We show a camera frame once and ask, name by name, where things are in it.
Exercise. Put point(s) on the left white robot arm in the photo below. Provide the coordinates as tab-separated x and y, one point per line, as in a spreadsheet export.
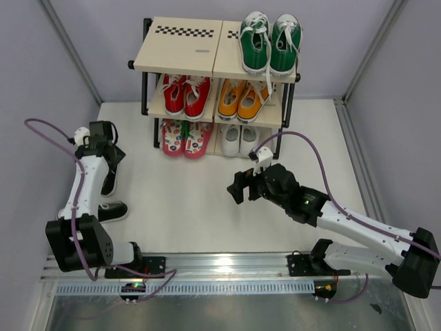
78	239

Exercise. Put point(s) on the right red sneaker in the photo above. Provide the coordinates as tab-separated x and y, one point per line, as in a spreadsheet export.
197	90

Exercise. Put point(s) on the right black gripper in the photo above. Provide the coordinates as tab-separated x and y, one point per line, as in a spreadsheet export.
242	179

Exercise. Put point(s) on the beige black shoe shelf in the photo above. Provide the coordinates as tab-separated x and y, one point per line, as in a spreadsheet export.
205	48

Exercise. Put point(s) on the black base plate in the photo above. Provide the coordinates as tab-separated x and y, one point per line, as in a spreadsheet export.
151	265
300	265

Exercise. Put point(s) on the sideways black sneaker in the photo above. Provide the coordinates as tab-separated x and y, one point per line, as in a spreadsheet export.
110	212

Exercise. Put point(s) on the left controller board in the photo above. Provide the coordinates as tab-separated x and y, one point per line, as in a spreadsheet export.
132	291

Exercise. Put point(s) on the aluminium mounting rail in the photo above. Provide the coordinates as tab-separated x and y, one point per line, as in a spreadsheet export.
235	266

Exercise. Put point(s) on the left yellow sneaker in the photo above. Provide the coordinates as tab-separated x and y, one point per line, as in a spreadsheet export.
229	98

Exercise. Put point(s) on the green sneaker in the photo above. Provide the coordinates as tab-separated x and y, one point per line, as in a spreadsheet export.
254	43
286	40

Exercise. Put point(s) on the red sneaker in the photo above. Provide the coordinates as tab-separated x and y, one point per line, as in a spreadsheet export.
173	92
197	90

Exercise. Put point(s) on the left red sneaker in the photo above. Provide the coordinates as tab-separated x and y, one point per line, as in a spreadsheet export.
173	92

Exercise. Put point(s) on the slotted grey cable duct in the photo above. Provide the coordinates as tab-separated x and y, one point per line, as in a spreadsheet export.
175	287

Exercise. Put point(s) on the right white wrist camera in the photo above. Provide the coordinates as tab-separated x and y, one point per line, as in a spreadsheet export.
262	159

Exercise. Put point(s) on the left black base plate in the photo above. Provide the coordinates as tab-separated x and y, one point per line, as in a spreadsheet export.
151	265

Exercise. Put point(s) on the pink flip-flop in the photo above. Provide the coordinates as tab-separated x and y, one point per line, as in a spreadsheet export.
197	139
173	136

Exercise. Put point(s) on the right controller board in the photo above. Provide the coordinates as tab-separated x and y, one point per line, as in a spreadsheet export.
325	292

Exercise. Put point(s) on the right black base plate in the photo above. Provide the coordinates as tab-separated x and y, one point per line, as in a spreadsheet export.
300	265

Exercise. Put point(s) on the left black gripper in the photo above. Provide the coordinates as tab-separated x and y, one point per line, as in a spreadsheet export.
120	154

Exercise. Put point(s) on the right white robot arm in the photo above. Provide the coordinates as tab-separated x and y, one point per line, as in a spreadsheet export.
408	259

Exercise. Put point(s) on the right yellow sneaker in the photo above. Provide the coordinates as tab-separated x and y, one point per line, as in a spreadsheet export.
255	96

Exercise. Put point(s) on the controller board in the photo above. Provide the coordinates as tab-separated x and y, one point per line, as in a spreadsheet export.
132	291
325	292

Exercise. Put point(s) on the yellow sneaker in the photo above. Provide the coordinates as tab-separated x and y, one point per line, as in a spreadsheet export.
229	98
255	96

